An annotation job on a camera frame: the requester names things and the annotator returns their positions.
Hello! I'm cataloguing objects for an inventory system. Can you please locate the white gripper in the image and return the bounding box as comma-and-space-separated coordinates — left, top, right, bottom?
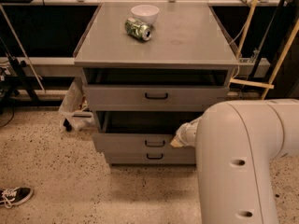
170, 118, 201, 147

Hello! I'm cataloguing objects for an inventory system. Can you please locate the grey drawer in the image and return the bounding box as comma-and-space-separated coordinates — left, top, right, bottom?
105, 152, 195, 165
83, 68, 229, 112
93, 111, 202, 154

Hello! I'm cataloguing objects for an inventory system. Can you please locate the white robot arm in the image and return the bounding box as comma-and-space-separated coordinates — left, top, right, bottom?
171, 98, 299, 224

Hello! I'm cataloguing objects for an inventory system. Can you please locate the grey bottom drawer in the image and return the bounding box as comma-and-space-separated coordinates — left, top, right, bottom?
105, 152, 195, 165

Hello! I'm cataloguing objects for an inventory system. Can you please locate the grey drawer cabinet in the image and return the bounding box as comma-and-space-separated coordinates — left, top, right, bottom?
75, 2, 237, 155

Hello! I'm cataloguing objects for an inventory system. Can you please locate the grey top drawer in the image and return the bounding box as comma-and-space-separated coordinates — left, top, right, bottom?
83, 68, 229, 112

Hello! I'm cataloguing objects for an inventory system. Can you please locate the clear plastic bag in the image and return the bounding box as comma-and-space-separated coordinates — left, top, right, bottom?
59, 77, 95, 132

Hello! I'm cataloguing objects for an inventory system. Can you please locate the green crushed soda can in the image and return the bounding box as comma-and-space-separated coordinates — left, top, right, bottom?
124, 18, 151, 41

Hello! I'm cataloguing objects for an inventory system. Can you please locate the white bowl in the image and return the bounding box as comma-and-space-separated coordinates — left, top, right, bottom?
131, 5, 160, 26

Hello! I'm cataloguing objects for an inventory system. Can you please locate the black white sneaker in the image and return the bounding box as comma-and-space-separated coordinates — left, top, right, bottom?
0, 187, 34, 209

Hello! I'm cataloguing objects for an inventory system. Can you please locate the black tripod stand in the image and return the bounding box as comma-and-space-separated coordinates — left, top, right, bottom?
0, 36, 39, 105

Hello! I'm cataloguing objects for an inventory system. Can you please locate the white thin rod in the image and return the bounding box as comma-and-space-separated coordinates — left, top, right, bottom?
0, 4, 46, 93

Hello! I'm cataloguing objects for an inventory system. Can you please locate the wooden easel frame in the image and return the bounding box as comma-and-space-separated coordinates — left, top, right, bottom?
233, 0, 299, 98

